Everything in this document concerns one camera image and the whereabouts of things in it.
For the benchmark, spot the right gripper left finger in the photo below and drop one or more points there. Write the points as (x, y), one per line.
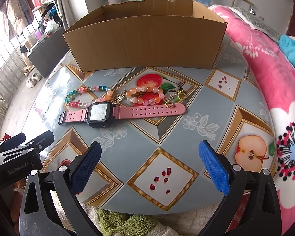
(38, 214)

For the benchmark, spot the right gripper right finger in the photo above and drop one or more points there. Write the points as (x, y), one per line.
(250, 205)

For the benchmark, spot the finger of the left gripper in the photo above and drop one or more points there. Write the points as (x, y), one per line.
(41, 142)
(12, 142)

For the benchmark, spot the pink strap digital watch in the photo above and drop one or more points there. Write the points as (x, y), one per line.
(100, 115)

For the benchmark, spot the grey cabinet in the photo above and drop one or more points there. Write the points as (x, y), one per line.
(47, 54)

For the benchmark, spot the fruit pattern tablecloth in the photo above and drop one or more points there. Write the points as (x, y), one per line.
(152, 166)

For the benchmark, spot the pink floral blanket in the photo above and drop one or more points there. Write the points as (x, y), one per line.
(275, 77)

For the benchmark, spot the hanging clothes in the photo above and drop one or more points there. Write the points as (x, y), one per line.
(17, 15)

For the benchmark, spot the brown cardboard box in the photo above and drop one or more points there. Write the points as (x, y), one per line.
(150, 33)

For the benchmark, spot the wooden chair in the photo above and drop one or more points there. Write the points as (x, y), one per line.
(243, 2)

